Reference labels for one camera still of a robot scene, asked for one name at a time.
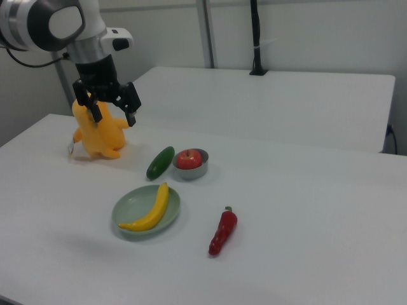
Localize red apple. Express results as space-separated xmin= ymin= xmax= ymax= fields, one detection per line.
xmin=176 ymin=148 xmax=204 ymax=170

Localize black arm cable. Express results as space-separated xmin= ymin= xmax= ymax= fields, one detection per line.
xmin=0 ymin=44 xmax=70 ymax=68

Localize round grey metal bowl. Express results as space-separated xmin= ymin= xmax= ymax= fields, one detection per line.
xmin=172 ymin=148 xmax=210 ymax=181

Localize black cable at table edge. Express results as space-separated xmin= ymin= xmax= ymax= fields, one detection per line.
xmin=385 ymin=124 xmax=399 ymax=156

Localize aluminium frame post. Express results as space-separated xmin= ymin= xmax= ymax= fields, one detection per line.
xmin=195 ymin=0 xmax=219 ymax=69
xmin=54 ymin=54 xmax=76 ymax=111

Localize green cucumber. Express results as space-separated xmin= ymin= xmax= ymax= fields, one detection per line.
xmin=146 ymin=146 xmax=176 ymax=179

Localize black pole on stand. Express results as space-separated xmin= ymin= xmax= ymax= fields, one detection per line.
xmin=249 ymin=0 xmax=268 ymax=76

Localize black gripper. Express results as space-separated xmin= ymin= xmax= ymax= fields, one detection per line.
xmin=72 ymin=54 xmax=142 ymax=128

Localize red chili pepper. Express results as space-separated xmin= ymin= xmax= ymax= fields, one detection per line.
xmin=208 ymin=205 xmax=238 ymax=257

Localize yellow plush toy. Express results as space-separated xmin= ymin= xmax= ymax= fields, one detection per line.
xmin=66 ymin=95 xmax=131 ymax=159

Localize pale green plastic plate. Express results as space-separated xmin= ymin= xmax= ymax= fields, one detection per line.
xmin=111 ymin=185 xmax=181 ymax=242

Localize yellow banana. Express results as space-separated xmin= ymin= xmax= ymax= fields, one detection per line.
xmin=118 ymin=182 xmax=170 ymax=232

